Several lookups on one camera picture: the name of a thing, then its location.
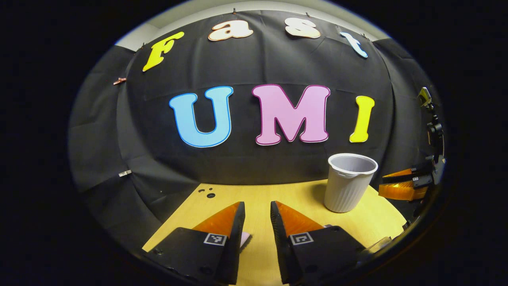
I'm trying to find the black stand with small camera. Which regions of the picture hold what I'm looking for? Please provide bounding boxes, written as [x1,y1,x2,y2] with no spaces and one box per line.
[418,87,444,159]

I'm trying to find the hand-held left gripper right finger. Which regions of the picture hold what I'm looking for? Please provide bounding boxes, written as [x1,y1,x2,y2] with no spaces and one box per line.
[270,200,366,285]

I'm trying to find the white ribbed garbage bin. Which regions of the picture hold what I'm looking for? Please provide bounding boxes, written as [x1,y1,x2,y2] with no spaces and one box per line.
[324,153,379,213]

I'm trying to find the yellow wooden desktop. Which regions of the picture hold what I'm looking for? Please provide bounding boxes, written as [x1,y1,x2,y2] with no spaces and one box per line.
[142,179,407,286]

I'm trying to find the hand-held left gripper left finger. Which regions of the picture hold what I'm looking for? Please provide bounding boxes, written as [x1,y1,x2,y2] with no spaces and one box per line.
[142,201,246,286]

